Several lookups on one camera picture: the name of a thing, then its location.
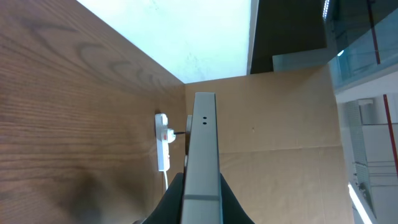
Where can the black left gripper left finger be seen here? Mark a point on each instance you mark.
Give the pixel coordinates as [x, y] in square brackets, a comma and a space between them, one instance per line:
[169, 208]

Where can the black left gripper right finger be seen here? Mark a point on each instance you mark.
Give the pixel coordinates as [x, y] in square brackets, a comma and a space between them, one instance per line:
[233, 213]

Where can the white USB charger plug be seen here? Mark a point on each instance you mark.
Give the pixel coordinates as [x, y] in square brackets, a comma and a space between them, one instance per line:
[168, 135]

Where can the white power strip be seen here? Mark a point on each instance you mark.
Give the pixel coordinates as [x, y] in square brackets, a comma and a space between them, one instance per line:
[163, 156]

